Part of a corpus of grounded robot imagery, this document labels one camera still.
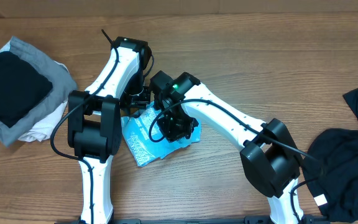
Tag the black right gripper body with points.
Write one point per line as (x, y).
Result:
(179, 126)

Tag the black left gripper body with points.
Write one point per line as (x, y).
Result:
(137, 94)

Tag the light blue printed t-shirt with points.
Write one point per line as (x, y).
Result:
(135, 130)

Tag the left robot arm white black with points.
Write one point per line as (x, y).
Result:
(94, 122)

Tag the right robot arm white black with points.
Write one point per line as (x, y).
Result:
(269, 156)

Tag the folded grey garment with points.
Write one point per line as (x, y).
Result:
(42, 71)

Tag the folded white garment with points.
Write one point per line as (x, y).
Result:
(42, 127)

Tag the folded black garment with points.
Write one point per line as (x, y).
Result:
(21, 88)

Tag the black crumpled garment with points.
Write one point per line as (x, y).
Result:
(331, 170)

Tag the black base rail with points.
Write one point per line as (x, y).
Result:
(260, 219)

